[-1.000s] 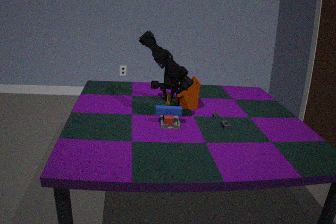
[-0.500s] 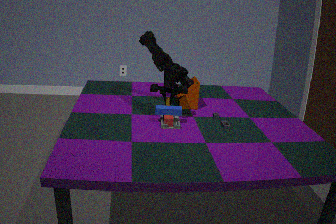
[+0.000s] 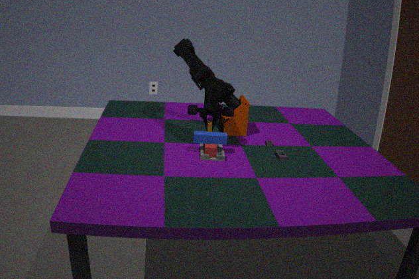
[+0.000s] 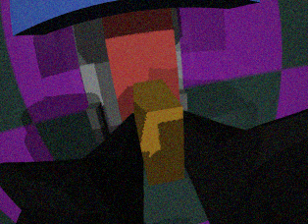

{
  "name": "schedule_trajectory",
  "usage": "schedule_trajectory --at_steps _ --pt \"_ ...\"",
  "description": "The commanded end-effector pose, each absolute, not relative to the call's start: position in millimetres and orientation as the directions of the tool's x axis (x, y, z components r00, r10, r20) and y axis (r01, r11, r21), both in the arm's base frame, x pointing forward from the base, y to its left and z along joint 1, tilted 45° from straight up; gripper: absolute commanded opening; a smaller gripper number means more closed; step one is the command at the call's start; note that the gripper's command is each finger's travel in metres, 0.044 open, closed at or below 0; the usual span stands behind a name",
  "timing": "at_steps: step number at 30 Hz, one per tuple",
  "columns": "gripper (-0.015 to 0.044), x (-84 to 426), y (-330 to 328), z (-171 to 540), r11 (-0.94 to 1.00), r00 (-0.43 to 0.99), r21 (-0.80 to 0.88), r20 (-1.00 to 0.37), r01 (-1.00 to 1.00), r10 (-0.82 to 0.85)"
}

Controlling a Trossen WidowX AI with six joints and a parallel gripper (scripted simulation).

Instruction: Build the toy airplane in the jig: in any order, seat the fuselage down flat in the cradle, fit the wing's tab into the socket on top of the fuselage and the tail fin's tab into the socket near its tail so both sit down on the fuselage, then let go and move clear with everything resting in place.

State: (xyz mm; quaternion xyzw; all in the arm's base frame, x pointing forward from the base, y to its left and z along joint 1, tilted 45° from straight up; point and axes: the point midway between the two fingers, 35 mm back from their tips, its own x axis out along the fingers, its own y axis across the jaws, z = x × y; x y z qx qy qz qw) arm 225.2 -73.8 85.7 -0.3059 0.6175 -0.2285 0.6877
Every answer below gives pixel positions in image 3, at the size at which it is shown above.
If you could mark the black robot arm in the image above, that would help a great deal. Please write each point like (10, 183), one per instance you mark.
(215, 88)

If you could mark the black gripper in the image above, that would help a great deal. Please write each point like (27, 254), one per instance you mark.
(194, 109)

